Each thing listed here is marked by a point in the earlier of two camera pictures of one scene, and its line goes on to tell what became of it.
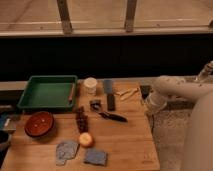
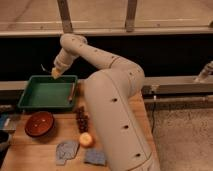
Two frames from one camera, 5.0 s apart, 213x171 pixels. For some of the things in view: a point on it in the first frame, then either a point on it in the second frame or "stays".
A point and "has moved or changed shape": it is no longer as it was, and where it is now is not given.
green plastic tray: [49, 92] stays
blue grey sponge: [95, 157] stays
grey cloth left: [66, 151] stays
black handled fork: [112, 116] has moved or changed shape
